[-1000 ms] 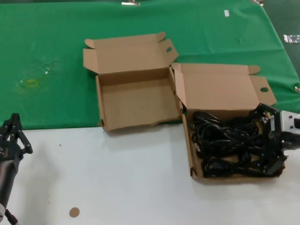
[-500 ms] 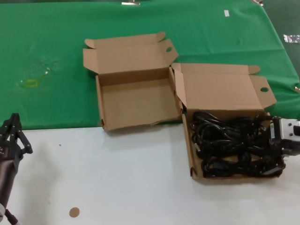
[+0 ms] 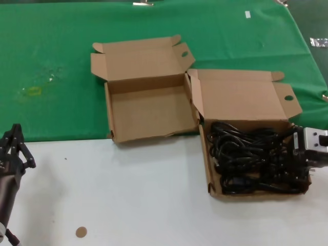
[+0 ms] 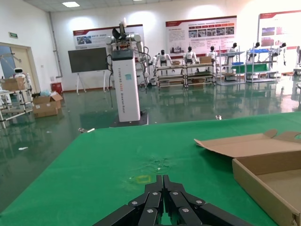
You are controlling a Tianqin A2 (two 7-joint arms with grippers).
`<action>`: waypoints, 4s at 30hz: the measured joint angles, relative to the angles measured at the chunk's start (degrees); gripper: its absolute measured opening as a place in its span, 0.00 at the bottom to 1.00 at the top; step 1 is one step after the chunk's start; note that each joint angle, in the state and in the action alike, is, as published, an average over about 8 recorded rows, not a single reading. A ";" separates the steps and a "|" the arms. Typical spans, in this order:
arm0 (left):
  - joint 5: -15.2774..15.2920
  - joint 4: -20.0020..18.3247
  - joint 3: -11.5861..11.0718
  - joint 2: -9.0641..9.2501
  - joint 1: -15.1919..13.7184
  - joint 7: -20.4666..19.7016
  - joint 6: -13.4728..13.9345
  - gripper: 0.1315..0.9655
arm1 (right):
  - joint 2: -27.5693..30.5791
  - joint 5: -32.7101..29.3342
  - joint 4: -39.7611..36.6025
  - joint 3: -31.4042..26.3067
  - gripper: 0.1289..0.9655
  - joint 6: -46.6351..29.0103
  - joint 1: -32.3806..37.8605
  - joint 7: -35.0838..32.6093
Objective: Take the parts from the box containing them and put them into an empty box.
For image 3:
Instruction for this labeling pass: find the crumpled silver foil piece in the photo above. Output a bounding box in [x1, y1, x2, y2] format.
[309, 37, 328, 48]

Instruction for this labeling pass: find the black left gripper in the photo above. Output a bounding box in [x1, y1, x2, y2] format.
[0, 124, 37, 179]

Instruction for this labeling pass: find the open brown cardboard box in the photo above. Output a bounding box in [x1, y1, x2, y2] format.
[187, 68, 313, 203]
[90, 35, 201, 144]

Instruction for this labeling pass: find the green table cloth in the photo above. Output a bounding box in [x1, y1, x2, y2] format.
[0, 0, 328, 144]

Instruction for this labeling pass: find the black cable with plug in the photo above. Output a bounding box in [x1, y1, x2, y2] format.
[4, 227, 22, 246]

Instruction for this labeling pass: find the clear plastic film scrap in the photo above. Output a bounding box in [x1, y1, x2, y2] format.
[38, 66, 66, 83]

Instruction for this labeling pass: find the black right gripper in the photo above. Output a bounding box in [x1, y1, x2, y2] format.
[292, 126, 313, 178]

